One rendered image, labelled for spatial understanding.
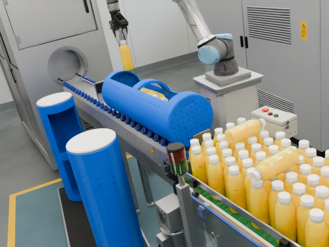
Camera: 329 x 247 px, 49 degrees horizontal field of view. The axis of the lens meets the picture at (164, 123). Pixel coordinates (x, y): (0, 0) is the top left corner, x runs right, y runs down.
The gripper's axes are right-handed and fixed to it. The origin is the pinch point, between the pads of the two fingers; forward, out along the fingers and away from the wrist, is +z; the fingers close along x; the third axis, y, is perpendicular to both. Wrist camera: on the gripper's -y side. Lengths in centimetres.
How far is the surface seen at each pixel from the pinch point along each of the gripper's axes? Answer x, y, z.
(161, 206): 41, -96, 57
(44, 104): 51, 56, 39
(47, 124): 53, 55, 55
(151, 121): 20, -59, 33
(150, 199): -1, 19, 136
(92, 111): 18, 49, 56
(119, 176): 41, -51, 61
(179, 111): 11, -77, 26
